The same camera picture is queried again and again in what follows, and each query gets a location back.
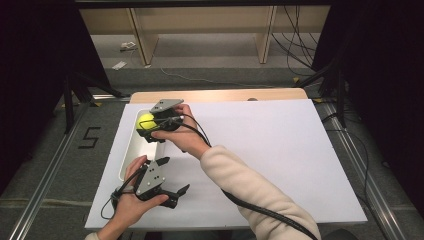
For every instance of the white plastic bin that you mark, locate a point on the white plastic bin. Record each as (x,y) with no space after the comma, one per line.
(138,151)

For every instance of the yellow tennis ball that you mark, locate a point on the yellow tennis ball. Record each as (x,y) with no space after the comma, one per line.
(144,120)

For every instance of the white paper scrap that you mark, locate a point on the white paper scrap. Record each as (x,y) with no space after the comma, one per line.
(119,65)

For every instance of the white board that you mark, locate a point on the white board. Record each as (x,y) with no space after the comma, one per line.
(283,150)

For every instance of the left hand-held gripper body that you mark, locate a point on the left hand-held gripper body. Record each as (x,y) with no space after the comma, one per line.
(150,180)

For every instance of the person's left hand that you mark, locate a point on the person's left hand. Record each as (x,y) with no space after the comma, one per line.
(130,206)

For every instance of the black tripod stand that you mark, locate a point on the black tripod stand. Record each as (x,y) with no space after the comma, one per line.
(336,90)
(71,100)

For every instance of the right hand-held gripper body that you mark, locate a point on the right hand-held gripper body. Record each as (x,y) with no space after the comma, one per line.
(166,116)

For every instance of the person's right hand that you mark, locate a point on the person's right hand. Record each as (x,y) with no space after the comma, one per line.
(186,136)

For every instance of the short aluminium rail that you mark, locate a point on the short aluminium rail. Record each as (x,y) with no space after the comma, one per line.
(110,97)

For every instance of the small white floor device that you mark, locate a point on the small white floor device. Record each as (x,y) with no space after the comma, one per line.
(128,46)

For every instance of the wooden shelf unit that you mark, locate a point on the wooden shelf unit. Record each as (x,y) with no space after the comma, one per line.
(200,23)

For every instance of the black crossbar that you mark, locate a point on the black crossbar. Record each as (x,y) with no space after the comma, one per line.
(200,3)

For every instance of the aluminium floor rail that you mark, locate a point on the aluminium floor rail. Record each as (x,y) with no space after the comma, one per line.
(366,180)
(43,186)

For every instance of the dark curtain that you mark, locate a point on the dark curtain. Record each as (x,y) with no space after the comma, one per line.
(33,66)
(386,66)

